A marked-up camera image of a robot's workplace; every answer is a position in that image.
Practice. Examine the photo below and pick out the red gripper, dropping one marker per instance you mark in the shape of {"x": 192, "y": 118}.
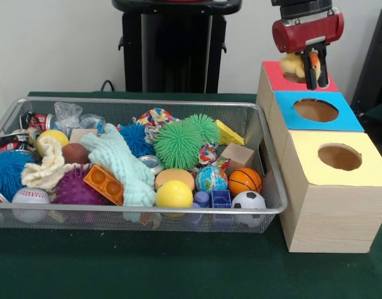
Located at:
{"x": 306, "y": 32}

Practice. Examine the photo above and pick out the brown toy football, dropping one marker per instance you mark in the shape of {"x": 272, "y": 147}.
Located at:
{"x": 74, "y": 154}

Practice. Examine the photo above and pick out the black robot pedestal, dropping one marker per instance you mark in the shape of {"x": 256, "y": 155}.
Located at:
{"x": 172, "y": 46}

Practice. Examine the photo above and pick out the purple spiky ball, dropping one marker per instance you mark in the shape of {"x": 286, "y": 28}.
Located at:
{"x": 76, "y": 188}

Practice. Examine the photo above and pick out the shallow clear mesh bin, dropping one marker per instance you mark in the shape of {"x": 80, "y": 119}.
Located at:
{"x": 85, "y": 219}

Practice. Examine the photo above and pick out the mint green knitted cloth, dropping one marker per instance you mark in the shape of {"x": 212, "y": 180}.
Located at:
{"x": 122, "y": 168}

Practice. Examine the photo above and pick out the orange plastic block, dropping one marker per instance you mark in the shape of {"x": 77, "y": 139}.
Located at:
{"x": 104, "y": 183}

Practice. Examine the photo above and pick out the white baseball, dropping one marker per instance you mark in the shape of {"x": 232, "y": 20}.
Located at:
{"x": 30, "y": 196}

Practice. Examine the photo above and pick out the blue fuzzy ball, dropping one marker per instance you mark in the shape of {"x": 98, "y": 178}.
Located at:
{"x": 7, "y": 174}
{"x": 135, "y": 138}

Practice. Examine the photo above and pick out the dark green table cloth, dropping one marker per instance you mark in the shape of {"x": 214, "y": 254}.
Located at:
{"x": 380, "y": 113}
{"x": 178, "y": 268}

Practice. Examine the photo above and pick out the yellow duck plush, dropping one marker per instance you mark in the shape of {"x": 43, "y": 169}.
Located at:
{"x": 293, "y": 65}

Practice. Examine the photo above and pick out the multicoloured knotted fabric toy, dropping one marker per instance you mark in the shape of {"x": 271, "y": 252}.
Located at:
{"x": 208, "y": 152}

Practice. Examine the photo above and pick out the wooden box with three holes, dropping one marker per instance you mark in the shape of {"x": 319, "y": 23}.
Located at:
{"x": 331, "y": 218}

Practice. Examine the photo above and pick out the small orange basketball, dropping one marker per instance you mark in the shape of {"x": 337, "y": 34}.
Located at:
{"x": 244, "y": 180}

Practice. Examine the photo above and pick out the yellow ball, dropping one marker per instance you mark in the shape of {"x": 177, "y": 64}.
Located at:
{"x": 174, "y": 193}

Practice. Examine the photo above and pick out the black upright panel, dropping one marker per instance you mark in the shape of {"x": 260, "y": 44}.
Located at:
{"x": 376, "y": 62}

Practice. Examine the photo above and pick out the black and white soccer ball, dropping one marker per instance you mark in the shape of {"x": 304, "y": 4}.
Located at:
{"x": 249, "y": 200}

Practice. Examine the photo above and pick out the green fuzzy ball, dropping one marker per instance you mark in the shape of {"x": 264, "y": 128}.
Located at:
{"x": 206, "y": 126}
{"x": 177, "y": 146}

